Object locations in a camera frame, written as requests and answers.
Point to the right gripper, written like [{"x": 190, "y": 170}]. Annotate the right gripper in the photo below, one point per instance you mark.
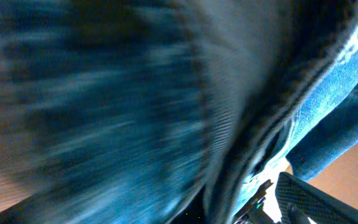
[{"x": 252, "y": 212}]

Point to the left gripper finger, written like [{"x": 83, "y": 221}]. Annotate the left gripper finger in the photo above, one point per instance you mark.
[{"x": 314, "y": 203}]

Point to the blue denim jeans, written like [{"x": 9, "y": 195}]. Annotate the blue denim jeans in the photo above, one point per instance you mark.
[{"x": 130, "y": 111}]

